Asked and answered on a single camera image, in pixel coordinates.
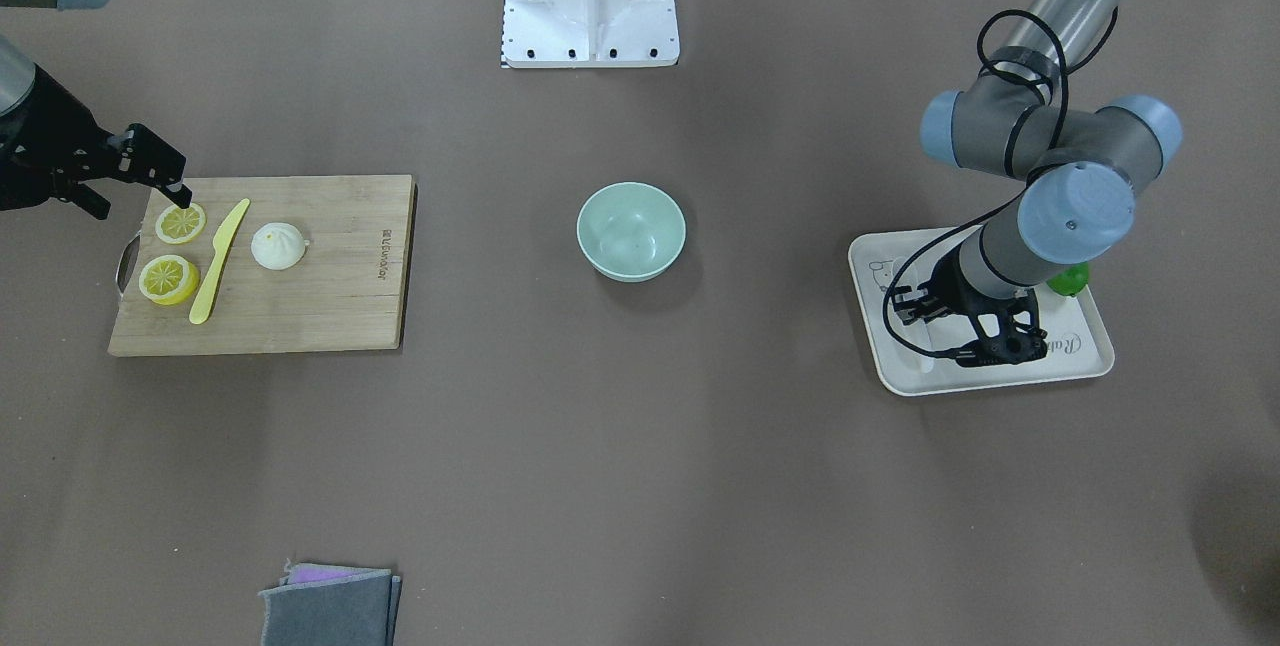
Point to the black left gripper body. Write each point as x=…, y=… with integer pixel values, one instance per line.
x=948, y=288

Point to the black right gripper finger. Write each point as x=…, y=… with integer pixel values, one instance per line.
x=178, y=194

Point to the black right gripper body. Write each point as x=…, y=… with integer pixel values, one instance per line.
x=40, y=148

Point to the white steamed bun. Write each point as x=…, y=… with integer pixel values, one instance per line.
x=278, y=246

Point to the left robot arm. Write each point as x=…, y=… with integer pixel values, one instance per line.
x=1082, y=174

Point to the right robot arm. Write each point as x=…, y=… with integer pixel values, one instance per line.
x=52, y=147

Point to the mint green bowl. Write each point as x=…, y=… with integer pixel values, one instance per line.
x=631, y=232

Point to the yellow plastic knife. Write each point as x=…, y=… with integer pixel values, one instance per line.
x=221, y=243

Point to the cream rabbit tray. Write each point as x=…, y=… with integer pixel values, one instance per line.
x=1078, y=345

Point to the green lime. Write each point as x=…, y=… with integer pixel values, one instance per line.
x=1072, y=281

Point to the bamboo cutting board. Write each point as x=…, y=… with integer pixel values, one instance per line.
x=346, y=293

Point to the grey folded cloth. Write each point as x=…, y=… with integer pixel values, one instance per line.
x=322, y=604

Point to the lemon slice near handle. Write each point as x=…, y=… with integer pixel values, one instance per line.
x=177, y=225

